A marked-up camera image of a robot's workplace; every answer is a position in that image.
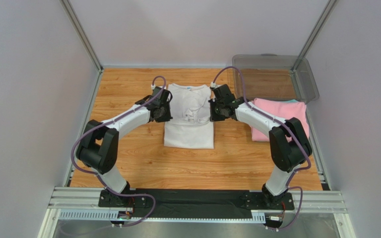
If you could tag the pink folded t shirt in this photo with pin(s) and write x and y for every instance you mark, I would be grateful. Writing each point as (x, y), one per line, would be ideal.
(285, 110)

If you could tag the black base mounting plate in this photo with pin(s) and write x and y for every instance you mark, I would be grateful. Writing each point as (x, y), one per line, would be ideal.
(196, 203)

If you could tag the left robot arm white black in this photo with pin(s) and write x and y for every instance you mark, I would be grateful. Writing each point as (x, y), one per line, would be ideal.
(97, 148)

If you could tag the clear grey plastic bin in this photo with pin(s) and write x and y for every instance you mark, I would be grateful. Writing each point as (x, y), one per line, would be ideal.
(275, 77)

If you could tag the white t shirt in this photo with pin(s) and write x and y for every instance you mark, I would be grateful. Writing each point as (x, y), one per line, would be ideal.
(190, 127)

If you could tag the right aluminium frame post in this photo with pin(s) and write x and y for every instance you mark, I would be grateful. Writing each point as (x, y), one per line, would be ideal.
(321, 21)

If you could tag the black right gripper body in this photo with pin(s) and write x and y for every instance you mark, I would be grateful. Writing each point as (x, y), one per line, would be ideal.
(215, 110)

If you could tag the aluminium frame rail front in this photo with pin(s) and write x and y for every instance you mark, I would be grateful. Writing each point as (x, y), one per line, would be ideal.
(74, 212)

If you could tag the left aluminium frame post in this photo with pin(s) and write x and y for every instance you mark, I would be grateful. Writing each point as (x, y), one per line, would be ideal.
(68, 7)

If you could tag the teal folded t shirt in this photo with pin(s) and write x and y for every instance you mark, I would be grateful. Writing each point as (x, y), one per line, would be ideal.
(293, 101)

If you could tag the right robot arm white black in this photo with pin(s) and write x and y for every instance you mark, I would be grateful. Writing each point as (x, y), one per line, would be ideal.
(289, 145)

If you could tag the aluminium frame post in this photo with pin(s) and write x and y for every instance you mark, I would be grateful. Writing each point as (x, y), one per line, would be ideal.
(68, 7)
(321, 21)

